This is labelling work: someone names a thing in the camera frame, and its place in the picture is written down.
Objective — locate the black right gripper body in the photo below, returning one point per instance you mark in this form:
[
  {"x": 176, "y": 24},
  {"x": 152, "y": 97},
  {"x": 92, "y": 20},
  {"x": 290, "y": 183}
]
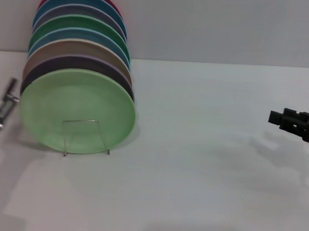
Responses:
[{"x": 301, "y": 125}]

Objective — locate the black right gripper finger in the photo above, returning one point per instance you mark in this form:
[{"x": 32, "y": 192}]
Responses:
[
  {"x": 274, "y": 120},
  {"x": 276, "y": 114}
]

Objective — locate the light green plate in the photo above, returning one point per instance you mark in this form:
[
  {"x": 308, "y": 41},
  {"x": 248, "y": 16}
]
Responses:
[{"x": 77, "y": 103}]

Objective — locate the lilac plate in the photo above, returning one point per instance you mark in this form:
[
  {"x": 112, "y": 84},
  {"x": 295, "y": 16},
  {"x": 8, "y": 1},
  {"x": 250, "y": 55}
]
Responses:
[{"x": 69, "y": 63}]

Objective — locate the light blue plate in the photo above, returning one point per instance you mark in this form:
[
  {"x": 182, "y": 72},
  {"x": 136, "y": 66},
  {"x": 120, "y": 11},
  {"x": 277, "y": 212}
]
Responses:
[{"x": 78, "y": 34}]

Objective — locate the beige plate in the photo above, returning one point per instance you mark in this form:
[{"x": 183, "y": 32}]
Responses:
[{"x": 70, "y": 47}]

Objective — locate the dark green plate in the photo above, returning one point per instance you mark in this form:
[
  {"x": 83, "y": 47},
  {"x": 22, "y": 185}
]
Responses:
[{"x": 79, "y": 21}]

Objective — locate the grey purple plate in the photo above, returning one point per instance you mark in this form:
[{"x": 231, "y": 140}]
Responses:
[{"x": 79, "y": 10}]

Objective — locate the dark teal blue plate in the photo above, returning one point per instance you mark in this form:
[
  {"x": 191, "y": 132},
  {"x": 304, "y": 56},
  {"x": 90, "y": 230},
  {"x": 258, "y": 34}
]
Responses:
[{"x": 80, "y": 0}]

